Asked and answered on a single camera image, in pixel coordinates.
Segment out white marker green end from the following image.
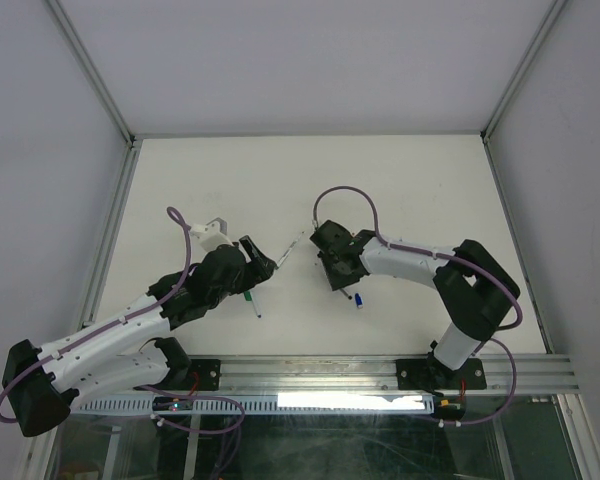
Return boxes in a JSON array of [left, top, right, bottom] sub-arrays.
[[276, 230, 305, 270]]

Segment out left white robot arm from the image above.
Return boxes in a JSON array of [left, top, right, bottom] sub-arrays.
[[0, 236, 277, 437]]

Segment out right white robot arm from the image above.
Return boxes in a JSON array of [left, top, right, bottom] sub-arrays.
[[310, 220, 522, 387]]

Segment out blue white pen cap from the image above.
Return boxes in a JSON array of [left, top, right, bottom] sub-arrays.
[[354, 293, 364, 309]]

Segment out white pen blue tip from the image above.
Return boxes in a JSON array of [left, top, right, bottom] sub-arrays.
[[251, 298, 262, 318]]

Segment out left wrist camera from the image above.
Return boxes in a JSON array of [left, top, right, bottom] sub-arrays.
[[189, 217, 232, 252]]

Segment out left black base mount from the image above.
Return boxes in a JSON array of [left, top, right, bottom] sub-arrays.
[[169, 358, 222, 392]]

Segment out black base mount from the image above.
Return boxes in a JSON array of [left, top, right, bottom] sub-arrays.
[[169, 358, 222, 392], [395, 357, 487, 393]]

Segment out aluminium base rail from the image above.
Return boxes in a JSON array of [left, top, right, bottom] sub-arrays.
[[160, 354, 580, 396]]

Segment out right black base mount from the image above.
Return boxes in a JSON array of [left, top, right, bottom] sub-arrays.
[[395, 357, 487, 393]]

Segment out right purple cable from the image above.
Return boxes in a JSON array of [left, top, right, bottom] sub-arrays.
[[311, 185, 525, 427]]

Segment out slotted cable duct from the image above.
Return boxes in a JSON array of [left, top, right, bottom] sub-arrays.
[[73, 392, 434, 417]]

